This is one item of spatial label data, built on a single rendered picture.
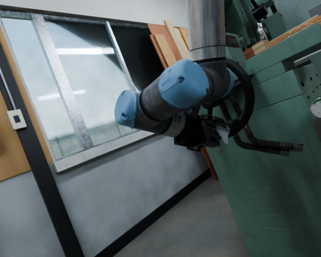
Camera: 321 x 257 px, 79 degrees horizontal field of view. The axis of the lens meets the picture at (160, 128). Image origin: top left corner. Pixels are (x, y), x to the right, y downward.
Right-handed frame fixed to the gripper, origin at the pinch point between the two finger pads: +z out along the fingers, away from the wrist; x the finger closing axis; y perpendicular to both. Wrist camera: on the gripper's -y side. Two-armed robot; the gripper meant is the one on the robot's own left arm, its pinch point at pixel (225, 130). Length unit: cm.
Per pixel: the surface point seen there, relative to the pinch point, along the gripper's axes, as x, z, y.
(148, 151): -131, 57, -32
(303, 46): 22.4, 14.8, -24.1
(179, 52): -113, 96, -170
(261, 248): -23, 48, 40
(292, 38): 20.9, 12.9, -27.4
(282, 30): 14, 35, -52
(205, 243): -65, 58, 44
